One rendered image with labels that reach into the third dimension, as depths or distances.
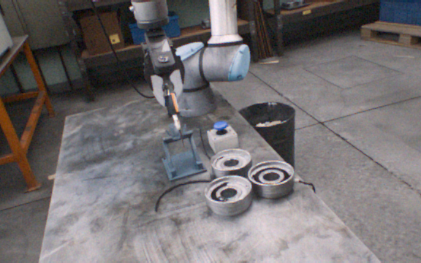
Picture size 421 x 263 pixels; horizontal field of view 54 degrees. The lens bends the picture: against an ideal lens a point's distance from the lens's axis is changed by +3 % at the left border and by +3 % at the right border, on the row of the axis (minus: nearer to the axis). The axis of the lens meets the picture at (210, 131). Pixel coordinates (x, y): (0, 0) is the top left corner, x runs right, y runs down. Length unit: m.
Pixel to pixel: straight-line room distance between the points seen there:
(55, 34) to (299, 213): 4.00
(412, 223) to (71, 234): 1.61
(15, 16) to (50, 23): 0.31
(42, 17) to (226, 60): 3.47
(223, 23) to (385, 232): 1.27
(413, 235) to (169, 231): 1.42
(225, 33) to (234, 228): 0.67
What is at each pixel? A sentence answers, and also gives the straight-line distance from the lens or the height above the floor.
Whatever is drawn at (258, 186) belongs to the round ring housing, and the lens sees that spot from 0.91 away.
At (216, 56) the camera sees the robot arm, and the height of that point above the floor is 1.00.
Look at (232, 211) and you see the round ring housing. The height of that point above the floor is 0.82.
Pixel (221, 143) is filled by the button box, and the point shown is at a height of 0.83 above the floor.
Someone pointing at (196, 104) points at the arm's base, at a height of 0.84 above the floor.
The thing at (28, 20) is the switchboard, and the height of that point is 0.84.
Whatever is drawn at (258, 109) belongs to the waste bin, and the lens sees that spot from 2.41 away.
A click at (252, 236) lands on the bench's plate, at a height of 0.80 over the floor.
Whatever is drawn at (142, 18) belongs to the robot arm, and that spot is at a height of 1.21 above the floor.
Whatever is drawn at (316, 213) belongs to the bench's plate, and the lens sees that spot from 0.88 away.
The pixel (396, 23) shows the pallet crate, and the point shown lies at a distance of 5.04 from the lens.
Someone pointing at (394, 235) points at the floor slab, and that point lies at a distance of 2.09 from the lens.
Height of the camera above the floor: 1.35
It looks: 25 degrees down
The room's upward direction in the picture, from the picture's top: 10 degrees counter-clockwise
